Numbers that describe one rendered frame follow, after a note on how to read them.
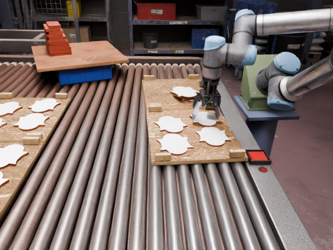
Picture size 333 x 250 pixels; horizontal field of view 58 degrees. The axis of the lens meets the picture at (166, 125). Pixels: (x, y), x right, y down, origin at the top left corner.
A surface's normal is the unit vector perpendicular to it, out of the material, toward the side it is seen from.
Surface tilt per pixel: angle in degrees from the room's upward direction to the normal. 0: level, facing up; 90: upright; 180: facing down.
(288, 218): 0
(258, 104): 90
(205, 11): 96
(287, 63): 38
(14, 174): 0
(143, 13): 90
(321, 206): 0
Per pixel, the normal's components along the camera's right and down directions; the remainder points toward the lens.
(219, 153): 0.02, -0.88
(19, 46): 0.04, 0.48
